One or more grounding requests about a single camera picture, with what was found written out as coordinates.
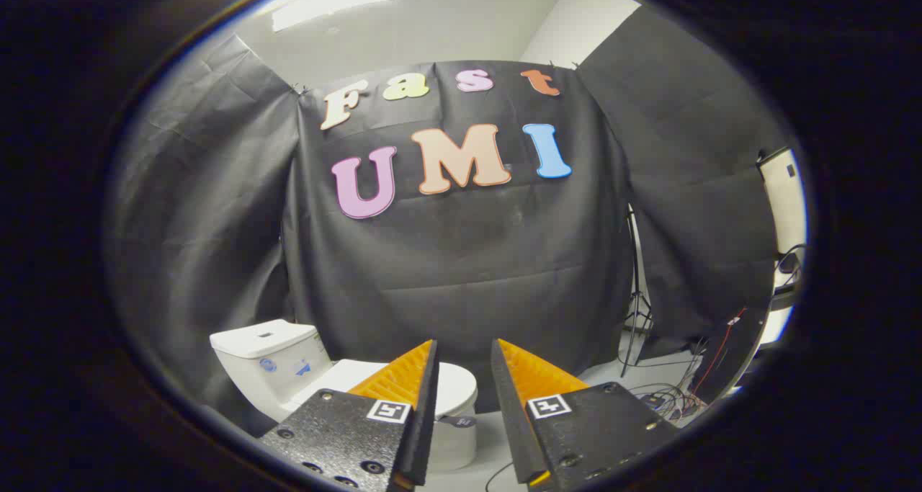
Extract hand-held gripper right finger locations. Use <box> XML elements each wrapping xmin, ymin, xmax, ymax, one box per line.
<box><xmin>491</xmin><ymin>338</ymin><xmax>680</xmax><ymax>492</ymax></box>

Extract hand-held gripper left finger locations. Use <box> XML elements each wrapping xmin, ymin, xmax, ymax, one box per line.
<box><xmin>258</xmin><ymin>339</ymin><xmax>441</xmax><ymax>492</ymax></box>

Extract white toilet lid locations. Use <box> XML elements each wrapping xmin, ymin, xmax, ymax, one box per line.
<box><xmin>288</xmin><ymin>359</ymin><xmax>479</xmax><ymax>430</ymax></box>

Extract white toilet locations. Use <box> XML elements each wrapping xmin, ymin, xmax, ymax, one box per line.
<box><xmin>209</xmin><ymin>319</ymin><xmax>478</xmax><ymax>473</ymax></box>

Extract black backdrop cloth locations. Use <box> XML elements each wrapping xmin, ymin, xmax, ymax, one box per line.
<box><xmin>108</xmin><ymin>6</ymin><xmax>784</xmax><ymax>435</ymax></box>

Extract black tripod stand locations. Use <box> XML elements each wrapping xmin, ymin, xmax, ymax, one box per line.
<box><xmin>620</xmin><ymin>204</ymin><xmax>654</xmax><ymax>377</ymax></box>

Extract white appliance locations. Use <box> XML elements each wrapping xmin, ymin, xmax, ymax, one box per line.
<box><xmin>756</xmin><ymin>146</ymin><xmax>808</xmax><ymax>256</ymax></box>

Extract black panel with red wire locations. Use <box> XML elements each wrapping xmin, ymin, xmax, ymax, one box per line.
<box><xmin>688</xmin><ymin>303</ymin><xmax>769</xmax><ymax>406</ymax></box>

